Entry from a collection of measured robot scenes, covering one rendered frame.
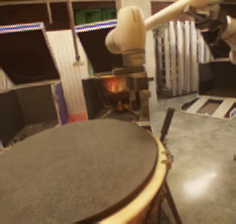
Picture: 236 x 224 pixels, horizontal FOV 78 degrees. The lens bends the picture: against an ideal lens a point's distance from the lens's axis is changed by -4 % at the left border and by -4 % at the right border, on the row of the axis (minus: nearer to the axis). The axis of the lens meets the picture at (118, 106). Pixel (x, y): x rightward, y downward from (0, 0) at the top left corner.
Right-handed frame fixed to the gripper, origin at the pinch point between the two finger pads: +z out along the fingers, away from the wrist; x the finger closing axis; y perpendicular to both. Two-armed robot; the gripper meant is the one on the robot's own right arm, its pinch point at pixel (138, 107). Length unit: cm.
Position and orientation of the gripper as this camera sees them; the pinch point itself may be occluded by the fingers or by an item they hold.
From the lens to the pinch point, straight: 64.2
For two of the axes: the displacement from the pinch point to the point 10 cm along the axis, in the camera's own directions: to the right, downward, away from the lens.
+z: 1.2, 9.6, 2.6
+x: -2.4, -2.3, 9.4
